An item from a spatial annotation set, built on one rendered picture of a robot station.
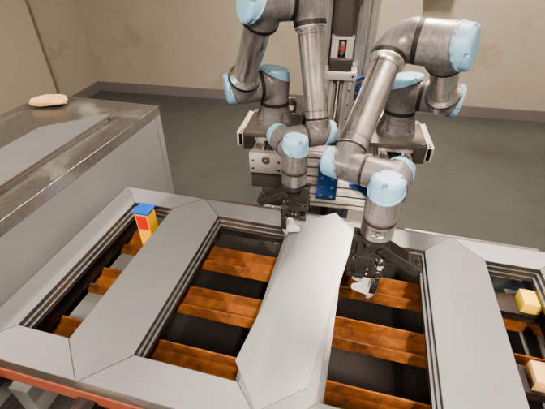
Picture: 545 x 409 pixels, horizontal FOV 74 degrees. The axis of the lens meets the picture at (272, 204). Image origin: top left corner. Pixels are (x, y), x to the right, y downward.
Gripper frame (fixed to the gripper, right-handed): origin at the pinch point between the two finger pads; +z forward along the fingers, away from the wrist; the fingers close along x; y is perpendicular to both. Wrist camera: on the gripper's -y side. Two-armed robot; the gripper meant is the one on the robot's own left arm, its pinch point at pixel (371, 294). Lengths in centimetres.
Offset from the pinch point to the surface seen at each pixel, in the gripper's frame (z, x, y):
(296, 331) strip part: 6.2, 11.9, 17.0
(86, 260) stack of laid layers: 8, 3, 87
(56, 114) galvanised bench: -13, -52, 138
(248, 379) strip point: 6.4, 27.1, 24.8
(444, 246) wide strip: 5.5, -32.4, -22.8
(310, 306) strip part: 6.1, 3.2, 15.0
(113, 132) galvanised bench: -13, -43, 103
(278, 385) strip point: 6.4, 26.6, 17.9
